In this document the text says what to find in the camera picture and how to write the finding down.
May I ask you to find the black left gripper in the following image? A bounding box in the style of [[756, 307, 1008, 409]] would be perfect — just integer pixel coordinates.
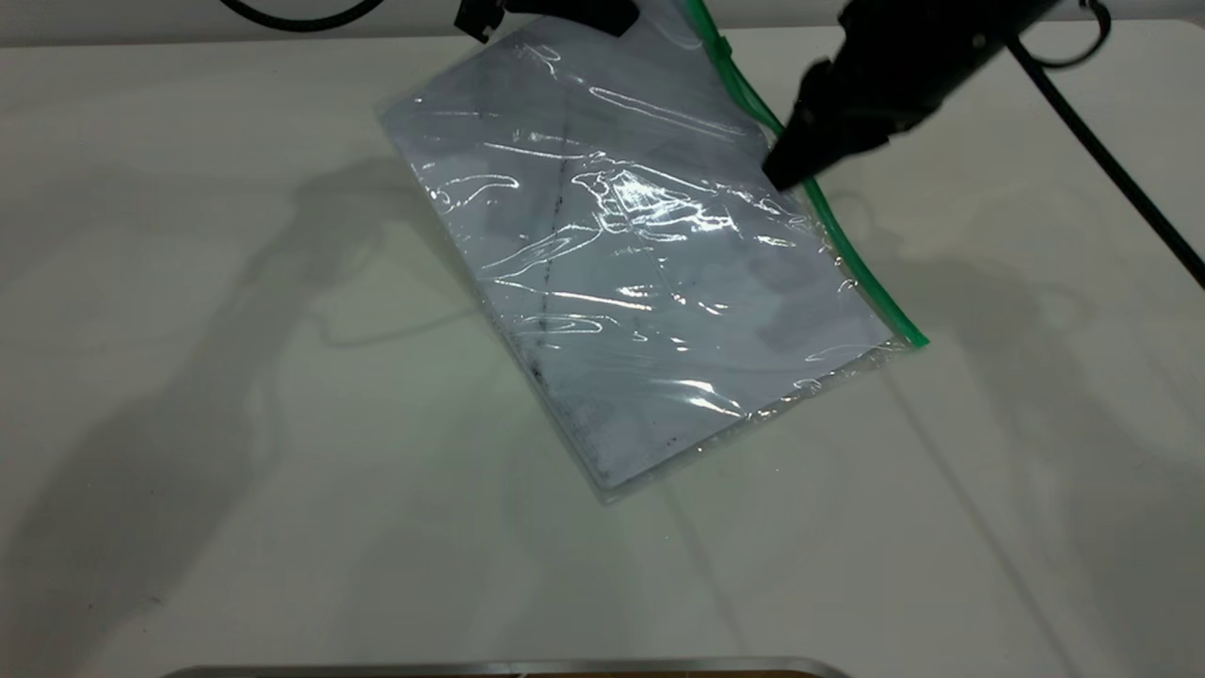
[[455, 0, 642, 44]]

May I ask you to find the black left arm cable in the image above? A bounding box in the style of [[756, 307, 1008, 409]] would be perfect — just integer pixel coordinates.
[[219, 0, 389, 34]]

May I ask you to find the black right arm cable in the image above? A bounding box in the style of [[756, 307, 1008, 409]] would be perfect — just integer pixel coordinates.
[[1005, 0, 1205, 289]]

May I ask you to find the clear zip bag green zipper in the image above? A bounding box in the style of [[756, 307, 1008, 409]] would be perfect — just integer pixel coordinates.
[[377, 0, 931, 505]]

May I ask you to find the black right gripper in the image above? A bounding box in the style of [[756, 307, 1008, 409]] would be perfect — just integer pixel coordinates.
[[761, 0, 1067, 194]]

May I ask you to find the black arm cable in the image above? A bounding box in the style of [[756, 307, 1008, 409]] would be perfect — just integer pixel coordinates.
[[1005, 0, 1205, 289], [219, 0, 389, 34]]

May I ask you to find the silver metal frame edge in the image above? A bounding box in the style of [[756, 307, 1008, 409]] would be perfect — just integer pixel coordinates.
[[160, 656, 858, 678]]

